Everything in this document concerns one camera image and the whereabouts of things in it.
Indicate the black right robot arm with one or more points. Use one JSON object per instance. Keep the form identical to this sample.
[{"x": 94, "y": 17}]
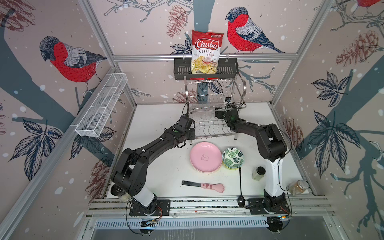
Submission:
[{"x": 271, "y": 146}]

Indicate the silver two-tier dish rack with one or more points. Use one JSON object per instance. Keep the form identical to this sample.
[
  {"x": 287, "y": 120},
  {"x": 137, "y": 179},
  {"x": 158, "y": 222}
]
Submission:
[{"x": 202, "y": 97}]

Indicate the pink plate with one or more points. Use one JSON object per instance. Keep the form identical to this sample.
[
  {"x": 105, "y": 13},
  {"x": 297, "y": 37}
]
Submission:
[{"x": 206, "y": 157}]

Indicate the green leaf pattern bowl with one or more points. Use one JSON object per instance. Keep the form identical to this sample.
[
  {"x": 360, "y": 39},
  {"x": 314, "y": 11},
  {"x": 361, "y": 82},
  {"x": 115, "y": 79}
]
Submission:
[{"x": 233, "y": 157}]

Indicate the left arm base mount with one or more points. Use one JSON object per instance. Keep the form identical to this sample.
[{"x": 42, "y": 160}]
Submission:
[{"x": 157, "y": 208}]

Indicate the small black lid jar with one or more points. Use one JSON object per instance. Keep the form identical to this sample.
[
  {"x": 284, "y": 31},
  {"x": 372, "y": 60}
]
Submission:
[{"x": 258, "y": 173}]

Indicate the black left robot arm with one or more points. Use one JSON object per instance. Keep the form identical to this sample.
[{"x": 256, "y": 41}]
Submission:
[{"x": 130, "y": 172}]

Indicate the lime green bowl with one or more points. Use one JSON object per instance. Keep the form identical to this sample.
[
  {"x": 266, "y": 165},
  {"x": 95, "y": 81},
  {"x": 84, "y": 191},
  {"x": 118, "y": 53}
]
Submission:
[{"x": 232, "y": 169}]

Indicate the amber glass jar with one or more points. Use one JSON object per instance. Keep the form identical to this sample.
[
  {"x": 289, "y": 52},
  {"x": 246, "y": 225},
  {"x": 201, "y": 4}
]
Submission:
[{"x": 298, "y": 187}]

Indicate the black lid jar left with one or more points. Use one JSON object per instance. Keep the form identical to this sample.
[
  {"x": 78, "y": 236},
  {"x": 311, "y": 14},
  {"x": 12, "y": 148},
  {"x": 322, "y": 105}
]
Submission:
[{"x": 116, "y": 191}]

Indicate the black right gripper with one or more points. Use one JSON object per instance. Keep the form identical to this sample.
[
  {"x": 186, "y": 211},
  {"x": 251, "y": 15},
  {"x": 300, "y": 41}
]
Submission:
[{"x": 218, "y": 114}]

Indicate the pink cat paw spatula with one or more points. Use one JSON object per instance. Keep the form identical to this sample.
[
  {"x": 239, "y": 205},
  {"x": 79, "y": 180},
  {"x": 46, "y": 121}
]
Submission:
[{"x": 215, "y": 187}]

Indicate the black spoon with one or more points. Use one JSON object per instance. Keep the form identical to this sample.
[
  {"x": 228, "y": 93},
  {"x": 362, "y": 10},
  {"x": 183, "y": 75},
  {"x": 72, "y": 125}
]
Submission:
[{"x": 241, "y": 200}]

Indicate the red cassava chips bag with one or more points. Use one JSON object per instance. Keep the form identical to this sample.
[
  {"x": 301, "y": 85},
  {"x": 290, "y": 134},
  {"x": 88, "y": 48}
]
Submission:
[{"x": 206, "y": 49}]

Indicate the black wall basket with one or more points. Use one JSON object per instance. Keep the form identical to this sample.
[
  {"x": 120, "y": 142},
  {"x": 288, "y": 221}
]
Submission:
[{"x": 227, "y": 69}]

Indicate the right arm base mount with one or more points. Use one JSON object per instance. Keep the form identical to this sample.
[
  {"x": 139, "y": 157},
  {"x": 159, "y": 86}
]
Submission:
[{"x": 278, "y": 217}]

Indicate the white wire mesh shelf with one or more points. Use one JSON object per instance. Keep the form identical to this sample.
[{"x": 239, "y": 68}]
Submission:
[{"x": 98, "y": 113}]

